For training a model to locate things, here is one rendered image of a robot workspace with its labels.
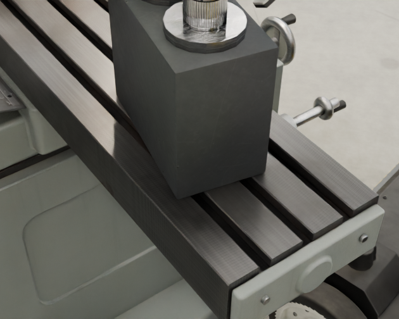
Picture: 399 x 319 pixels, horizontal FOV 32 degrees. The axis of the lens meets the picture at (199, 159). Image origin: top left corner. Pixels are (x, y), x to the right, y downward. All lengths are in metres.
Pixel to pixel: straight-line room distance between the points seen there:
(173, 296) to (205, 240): 0.87
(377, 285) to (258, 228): 0.45
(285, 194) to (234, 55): 0.20
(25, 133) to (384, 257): 0.63
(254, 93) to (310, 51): 1.99
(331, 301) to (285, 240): 0.40
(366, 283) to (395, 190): 0.25
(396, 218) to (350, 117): 1.16
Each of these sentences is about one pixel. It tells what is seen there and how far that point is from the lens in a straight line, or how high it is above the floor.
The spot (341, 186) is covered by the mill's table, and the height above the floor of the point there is 0.94.
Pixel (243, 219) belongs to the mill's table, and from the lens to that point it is 0.81.
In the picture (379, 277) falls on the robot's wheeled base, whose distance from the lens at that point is 1.22.
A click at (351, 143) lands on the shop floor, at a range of 2.37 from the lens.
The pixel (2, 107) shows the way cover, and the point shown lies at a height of 0.88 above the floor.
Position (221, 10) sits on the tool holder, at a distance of 0.74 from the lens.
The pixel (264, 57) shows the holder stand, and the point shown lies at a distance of 0.75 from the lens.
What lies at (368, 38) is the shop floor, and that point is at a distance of 2.88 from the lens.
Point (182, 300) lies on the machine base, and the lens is 1.65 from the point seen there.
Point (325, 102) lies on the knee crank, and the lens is 1.62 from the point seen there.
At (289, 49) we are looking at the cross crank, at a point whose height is 0.66.
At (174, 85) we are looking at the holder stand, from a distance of 0.72.
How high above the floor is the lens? 1.55
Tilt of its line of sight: 44 degrees down
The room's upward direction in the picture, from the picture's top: 1 degrees clockwise
